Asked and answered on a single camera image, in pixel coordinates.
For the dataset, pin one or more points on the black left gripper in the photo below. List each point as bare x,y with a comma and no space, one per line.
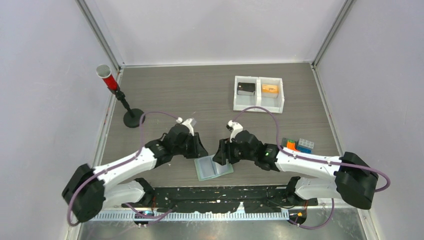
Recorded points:
198,150

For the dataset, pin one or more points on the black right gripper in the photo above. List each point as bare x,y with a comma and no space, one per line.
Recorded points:
224,152

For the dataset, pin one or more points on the green card holder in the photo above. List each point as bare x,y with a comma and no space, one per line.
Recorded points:
207,169

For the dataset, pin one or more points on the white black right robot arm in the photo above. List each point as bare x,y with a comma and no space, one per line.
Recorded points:
345,177

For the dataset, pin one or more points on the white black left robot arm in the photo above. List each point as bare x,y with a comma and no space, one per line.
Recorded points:
92,189

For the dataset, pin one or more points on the white two-compartment bin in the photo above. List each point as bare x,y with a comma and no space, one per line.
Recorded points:
274,105

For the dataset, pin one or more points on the orange lego brick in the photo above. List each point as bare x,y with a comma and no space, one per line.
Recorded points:
291,145

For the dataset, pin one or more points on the black box in bin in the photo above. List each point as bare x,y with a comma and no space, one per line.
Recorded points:
246,88

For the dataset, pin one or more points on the red microphone on stand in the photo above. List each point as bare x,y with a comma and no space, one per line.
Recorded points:
133,116

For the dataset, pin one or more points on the orange box in bin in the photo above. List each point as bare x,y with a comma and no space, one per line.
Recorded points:
270,90

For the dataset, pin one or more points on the grey lego brick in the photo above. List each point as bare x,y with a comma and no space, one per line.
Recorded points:
303,143

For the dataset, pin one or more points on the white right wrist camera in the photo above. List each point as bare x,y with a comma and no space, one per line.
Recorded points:
234,128

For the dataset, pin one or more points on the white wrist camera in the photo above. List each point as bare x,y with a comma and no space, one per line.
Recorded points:
234,128
189,123

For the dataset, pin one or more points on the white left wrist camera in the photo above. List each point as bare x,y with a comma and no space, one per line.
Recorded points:
189,123

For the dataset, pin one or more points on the aluminium front rail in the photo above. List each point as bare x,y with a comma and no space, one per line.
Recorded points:
126,212

